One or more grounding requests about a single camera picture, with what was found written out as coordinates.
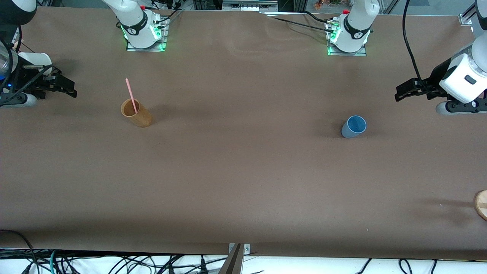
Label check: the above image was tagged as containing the pink chopstick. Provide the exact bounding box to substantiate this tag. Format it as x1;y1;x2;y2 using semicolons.
125;78;138;114

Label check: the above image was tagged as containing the blue cup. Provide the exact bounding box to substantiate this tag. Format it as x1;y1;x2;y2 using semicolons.
341;115;367;139

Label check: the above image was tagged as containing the white cup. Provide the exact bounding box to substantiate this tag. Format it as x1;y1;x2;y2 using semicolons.
18;52;53;75

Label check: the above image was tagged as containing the brown bamboo cup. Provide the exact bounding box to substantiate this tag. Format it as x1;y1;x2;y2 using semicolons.
121;98;153;128

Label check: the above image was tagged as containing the round wooden board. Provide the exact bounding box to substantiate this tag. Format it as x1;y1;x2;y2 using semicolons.
474;190;487;221

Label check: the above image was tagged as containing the grey equipment box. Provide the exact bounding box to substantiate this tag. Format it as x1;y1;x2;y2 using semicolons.
222;0;279;11

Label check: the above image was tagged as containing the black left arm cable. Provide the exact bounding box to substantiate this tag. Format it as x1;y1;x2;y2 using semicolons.
402;0;432;92

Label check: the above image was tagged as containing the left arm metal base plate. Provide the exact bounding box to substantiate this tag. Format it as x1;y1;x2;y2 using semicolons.
326;21;368;57

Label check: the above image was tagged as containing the aluminium frame profile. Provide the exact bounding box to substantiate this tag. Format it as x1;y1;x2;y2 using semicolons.
458;0;477;26

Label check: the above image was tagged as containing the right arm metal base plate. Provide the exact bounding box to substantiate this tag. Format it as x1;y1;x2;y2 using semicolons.
126;17;168;52

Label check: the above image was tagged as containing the black cable on table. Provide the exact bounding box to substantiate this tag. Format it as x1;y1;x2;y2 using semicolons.
266;16;335;33
302;11;333;24

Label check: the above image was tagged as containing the black curved floor cable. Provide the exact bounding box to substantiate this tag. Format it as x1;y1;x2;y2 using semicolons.
0;229;38;274

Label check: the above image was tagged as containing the dark camera stand pole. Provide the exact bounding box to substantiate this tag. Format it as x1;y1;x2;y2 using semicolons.
218;244;242;274

